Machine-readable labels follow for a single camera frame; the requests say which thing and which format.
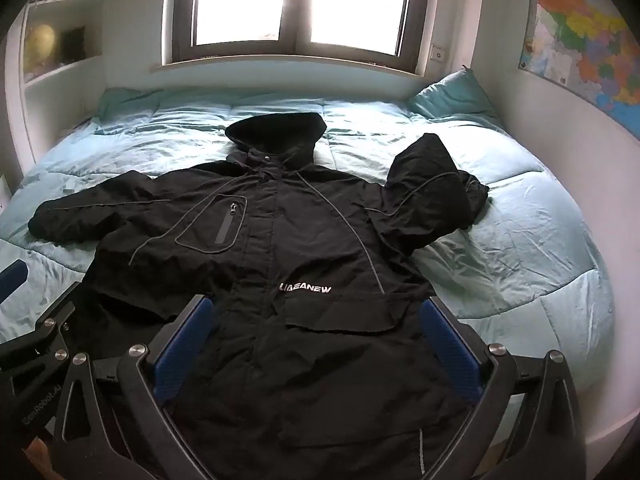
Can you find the dark shelf ornament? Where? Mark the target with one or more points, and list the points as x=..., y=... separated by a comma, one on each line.
x=73, y=45

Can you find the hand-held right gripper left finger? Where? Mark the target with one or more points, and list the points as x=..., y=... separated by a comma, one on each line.
x=182, y=345

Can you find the light blue duvet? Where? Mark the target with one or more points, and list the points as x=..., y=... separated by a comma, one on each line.
x=500, y=260

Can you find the teal pillow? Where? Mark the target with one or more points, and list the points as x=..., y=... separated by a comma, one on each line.
x=125, y=102
x=455, y=97

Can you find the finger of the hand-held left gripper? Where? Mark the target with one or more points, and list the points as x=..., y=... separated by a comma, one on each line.
x=12, y=277
x=37, y=340

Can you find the colourful wall map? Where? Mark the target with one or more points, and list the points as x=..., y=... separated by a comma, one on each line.
x=585, y=45

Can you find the white light switch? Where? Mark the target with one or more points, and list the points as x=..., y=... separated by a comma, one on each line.
x=438, y=53

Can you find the white wall bookshelf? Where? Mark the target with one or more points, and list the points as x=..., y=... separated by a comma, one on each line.
x=65, y=67

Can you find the black hooded jacket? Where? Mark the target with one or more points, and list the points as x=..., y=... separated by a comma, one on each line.
x=280, y=240

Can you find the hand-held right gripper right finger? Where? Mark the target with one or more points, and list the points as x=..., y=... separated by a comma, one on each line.
x=447, y=345

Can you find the yellow globe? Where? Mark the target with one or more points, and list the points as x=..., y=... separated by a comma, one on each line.
x=41, y=46

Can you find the window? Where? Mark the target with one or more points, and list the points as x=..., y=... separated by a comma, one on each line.
x=240, y=5

